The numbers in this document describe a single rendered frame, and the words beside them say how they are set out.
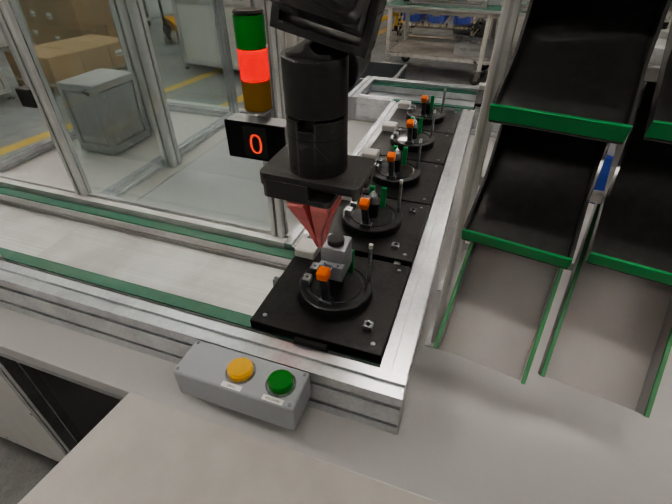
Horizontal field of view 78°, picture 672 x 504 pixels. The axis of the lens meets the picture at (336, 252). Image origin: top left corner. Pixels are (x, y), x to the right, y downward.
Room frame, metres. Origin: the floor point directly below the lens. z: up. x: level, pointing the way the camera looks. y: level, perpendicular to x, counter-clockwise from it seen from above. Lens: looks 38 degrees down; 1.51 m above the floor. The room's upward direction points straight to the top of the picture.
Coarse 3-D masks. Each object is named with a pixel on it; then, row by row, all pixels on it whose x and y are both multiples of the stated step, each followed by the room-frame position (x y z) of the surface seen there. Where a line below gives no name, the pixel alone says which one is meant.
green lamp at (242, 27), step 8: (232, 16) 0.75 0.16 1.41; (240, 16) 0.73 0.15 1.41; (248, 16) 0.73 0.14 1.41; (256, 16) 0.74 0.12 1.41; (240, 24) 0.73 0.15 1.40; (248, 24) 0.73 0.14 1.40; (256, 24) 0.73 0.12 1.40; (264, 24) 0.75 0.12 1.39; (240, 32) 0.73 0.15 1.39; (248, 32) 0.73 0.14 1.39; (256, 32) 0.73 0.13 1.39; (264, 32) 0.75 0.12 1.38; (240, 40) 0.73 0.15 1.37; (248, 40) 0.73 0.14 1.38; (256, 40) 0.73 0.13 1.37; (264, 40) 0.75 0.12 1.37; (240, 48) 0.73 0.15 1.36; (248, 48) 0.73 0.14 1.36; (256, 48) 0.73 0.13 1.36; (264, 48) 0.75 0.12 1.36
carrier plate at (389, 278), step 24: (360, 264) 0.66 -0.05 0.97; (384, 264) 0.66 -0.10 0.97; (288, 288) 0.59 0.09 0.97; (384, 288) 0.59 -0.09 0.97; (264, 312) 0.52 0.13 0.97; (288, 312) 0.52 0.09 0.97; (360, 312) 0.52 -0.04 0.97; (384, 312) 0.52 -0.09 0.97; (288, 336) 0.48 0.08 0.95; (312, 336) 0.47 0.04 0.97; (336, 336) 0.47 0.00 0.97; (360, 336) 0.47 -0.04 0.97; (384, 336) 0.47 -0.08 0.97
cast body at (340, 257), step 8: (328, 240) 0.58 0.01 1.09; (336, 240) 0.57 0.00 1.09; (344, 240) 0.58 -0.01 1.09; (328, 248) 0.56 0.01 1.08; (336, 248) 0.56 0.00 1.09; (344, 248) 0.56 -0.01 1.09; (328, 256) 0.56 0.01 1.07; (336, 256) 0.56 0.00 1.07; (344, 256) 0.56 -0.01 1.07; (320, 264) 0.56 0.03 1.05; (328, 264) 0.56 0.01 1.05; (336, 264) 0.56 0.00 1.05; (344, 264) 0.56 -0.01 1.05; (336, 272) 0.55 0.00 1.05; (344, 272) 0.56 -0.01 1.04; (336, 280) 0.55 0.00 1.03
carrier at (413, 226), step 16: (384, 192) 0.85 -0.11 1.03; (400, 192) 0.83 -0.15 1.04; (352, 208) 0.82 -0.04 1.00; (384, 208) 0.85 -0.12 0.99; (400, 208) 0.88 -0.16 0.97; (336, 224) 0.81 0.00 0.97; (352, 224) 0.78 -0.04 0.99; (384, 224) 0.78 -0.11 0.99; (400, 224) 0.79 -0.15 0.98; (416, 224) 0.81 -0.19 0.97; (352, 240) 0.74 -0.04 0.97; (368, 240) 0.74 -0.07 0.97; (384, 240) 0.74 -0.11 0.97; (400, 240) 0.74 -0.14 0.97; (416, 240) 0.74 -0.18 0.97; (384, 256) 0.69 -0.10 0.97; (400, 256) 0.69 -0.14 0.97
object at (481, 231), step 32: (512, 128) 0.61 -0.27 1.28; (512, 160) 0.55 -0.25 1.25; (544, 160) 0.54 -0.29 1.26; (576, 160) 0.53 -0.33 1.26; (480, 192) 0.49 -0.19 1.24; (512, 192) 0.50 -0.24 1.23; (544, 192) 0.49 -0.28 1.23; (576, 192) 0.48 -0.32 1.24; (480, 224) 0.46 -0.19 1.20; (512, 224) 0.46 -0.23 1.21; (544, 224) 0.45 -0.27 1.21; (576, 224) 0.44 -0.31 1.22; (544, 256) 0.39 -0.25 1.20
